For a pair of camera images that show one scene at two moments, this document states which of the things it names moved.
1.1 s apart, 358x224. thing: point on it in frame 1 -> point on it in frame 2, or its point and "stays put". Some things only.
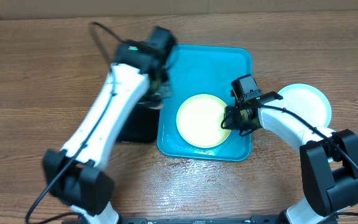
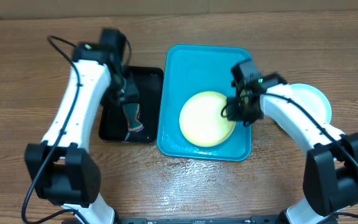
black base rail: x=202 y=219 stays put
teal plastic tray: x=197 y=70 stays put
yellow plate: x=199 y=121 stays put
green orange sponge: x=155 y=104 -> x=131 y=112
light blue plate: x=306 y=101 stays put
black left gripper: x=165 y=91 -> x=131 y=91
